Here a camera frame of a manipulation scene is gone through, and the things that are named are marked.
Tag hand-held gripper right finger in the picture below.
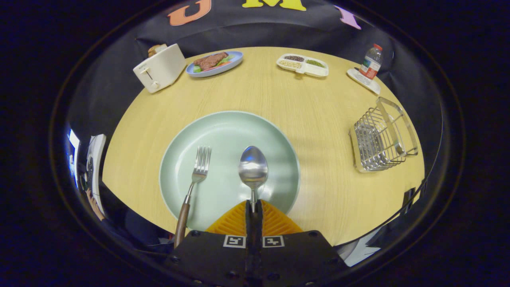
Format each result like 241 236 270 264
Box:
254 199 349 286

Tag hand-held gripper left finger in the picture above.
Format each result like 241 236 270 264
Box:
165 199 255 286

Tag metal fork wooden handle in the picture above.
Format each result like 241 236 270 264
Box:
174 145 212 248

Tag metal spoon wooden handle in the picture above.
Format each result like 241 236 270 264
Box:
238 145 269 212

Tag person's dark clothing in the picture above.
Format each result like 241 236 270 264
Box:
102 183 176 252

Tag pale green plate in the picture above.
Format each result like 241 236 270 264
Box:
159 110 301 232

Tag white side table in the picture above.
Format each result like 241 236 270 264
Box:
86 134 107 216

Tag computer monitor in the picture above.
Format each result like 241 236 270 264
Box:
66 128 80 188

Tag white coaster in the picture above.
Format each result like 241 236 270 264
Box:
346 67 381 95

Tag white divided dish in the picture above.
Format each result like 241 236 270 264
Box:
276 53 330 78

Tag white toaster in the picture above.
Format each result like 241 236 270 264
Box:
133 43 187 94

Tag brown steak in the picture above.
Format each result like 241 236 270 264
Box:
194 52 229 71

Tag green and red vegetables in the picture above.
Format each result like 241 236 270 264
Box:
193 55 235 73

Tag blue plate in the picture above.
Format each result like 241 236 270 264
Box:
186 51 243 78

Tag clear water bottle red cap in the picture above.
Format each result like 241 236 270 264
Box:
357 43 383 81

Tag metal wire basket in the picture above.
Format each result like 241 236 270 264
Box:
349 96 419 173

